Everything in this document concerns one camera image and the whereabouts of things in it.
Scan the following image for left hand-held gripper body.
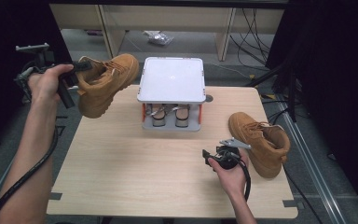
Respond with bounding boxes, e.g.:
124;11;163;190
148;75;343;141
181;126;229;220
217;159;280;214
13;42;79;110

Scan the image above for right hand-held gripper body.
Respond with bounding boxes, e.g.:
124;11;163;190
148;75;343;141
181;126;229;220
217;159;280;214
213;137;252;171

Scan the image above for tan suede boot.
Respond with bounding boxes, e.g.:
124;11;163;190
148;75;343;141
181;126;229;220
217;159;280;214
76;53;140;119
227;111;292;180

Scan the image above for black rhinestone strap sandal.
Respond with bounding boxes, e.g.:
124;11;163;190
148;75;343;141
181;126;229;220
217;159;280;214
145;103;169;128
167;104;191;129

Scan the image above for white two-tier shoe rack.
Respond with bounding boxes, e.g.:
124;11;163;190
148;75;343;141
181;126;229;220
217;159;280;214
136;56;207;133

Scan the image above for person's left hand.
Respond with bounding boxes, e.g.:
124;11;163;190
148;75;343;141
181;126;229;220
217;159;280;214
27;63;75;105

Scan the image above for person's right hand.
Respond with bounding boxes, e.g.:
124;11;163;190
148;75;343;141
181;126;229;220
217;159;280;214
207;152;250;200

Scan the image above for black curtain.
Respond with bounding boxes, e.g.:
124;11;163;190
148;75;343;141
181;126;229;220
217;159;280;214
0;0;78;157
265;0;358;216

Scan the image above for clear crumpled plastic bag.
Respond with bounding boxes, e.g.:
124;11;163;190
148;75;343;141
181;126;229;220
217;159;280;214
148;32;175;47

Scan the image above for black metal stand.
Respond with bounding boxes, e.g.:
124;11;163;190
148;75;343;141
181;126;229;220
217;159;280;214
245;60;299;123

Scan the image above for beige wooden desk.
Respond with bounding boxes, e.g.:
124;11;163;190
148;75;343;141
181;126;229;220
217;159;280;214
48;3;285;62

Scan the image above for thin black floor cable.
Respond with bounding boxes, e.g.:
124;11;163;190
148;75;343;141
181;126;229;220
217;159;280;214
282;166;325;224

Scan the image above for white floor cable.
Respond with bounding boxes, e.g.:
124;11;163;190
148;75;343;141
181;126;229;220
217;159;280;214
211;63;253;78

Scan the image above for left hand-held gripper black cable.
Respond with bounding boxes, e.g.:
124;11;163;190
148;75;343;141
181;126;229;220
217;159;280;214
0;66;60;224

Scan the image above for bundle of black floor cables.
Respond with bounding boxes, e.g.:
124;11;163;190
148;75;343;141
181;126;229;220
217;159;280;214
229;7;276;68

